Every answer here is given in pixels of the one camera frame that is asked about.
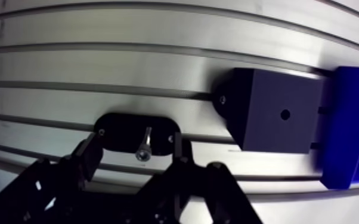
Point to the blue bin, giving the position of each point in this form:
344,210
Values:
348,125

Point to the black oval holder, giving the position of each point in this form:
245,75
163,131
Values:
123,133

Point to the steel bolt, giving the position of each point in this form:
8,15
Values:
144,151

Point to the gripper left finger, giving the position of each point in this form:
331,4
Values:
54,184

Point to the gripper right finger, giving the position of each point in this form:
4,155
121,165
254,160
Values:
179,181

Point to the dark blue-grey block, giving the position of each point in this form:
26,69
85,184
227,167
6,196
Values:
276,112

